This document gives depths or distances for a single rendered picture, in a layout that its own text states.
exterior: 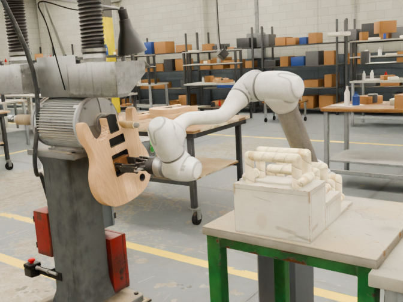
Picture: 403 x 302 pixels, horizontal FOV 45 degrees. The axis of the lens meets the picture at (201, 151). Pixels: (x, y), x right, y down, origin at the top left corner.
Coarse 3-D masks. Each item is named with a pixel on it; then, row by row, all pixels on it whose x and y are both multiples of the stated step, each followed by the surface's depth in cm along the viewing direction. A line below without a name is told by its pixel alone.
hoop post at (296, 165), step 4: (296, 160) 152; (300, 160) 152; (292, 164) 153; (296, 164) 152; (300, 164) 153; (292, 168) 154; (296, 168) 152; (300, 168) 153; (292, 172) 154; (296, 172) 153; (300, 172) 153; (292, 176) 154; (296, 176) 153; (300, 176) 153; (292, 180) 154; (296, 180) 153; (292, 184) 155; (296, 184) 153; (296, 188) 154; (300, 188) 154
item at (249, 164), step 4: (244, 156) 163; (248, 160) 161; (248, 164) 162; (252, 164) 162; (248, 168) 162; (252, 168) 162; (248, 172) 162; (252, 172) 162; (248, 176) 163; (252, 176) 163; (248, 180) 163; (252, 180) 163
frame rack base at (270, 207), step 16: (272, 176) 171; (240, 192) 164; (256, 192) 161; (272, 192) 158; (288, 192) 154; (304, 192) 151; (320, 192) 159; (240, 208) 165; (256, 208) 162; (272, 208) 159; (288, 208) 155; (304, 208) 152; (320, 208) 160; (240, 224) 167; (256, 224) 163; (272, 224) 160; (288, 224) 156; (304, 224) 153; (320, 224) 161; (304, 240) 154
